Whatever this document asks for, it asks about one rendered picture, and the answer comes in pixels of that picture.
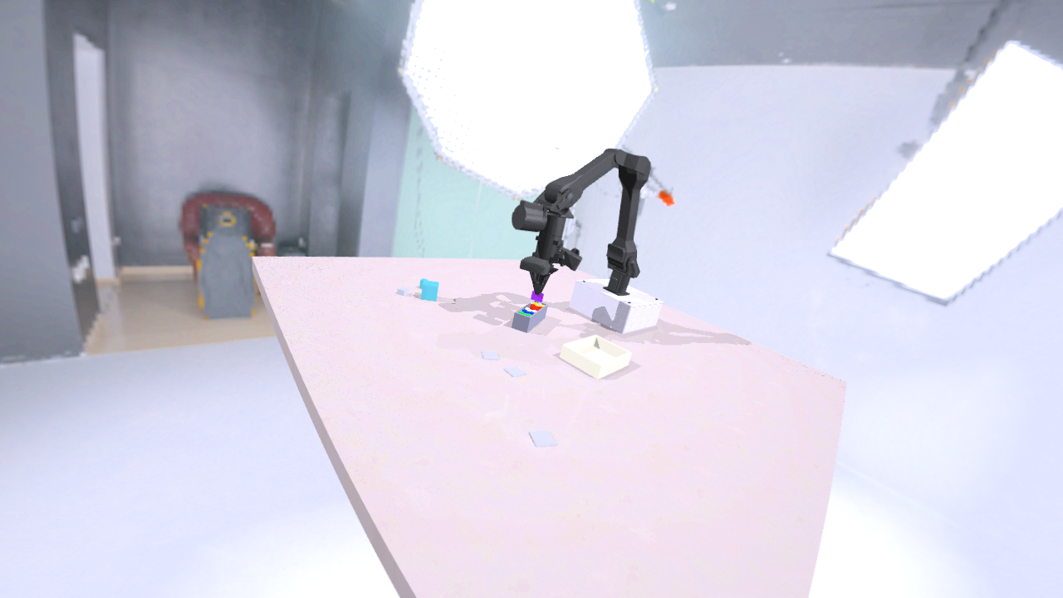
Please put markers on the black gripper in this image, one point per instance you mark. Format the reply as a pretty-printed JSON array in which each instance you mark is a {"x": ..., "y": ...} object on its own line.
[{"x": 540, "y": 263}]

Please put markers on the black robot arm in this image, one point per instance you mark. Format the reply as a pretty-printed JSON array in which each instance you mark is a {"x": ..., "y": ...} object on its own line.
[{"x": 560, "y": 194}]

